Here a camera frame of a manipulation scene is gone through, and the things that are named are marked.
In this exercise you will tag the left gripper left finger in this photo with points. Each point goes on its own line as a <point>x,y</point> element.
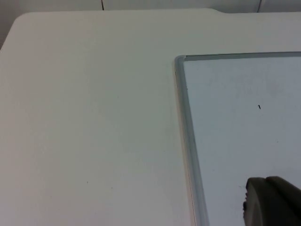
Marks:
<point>261,204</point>

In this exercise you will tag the grey-framed whiteboard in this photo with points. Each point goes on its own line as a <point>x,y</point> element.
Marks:
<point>235,131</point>

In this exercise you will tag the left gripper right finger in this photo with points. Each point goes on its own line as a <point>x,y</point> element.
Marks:
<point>285,190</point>

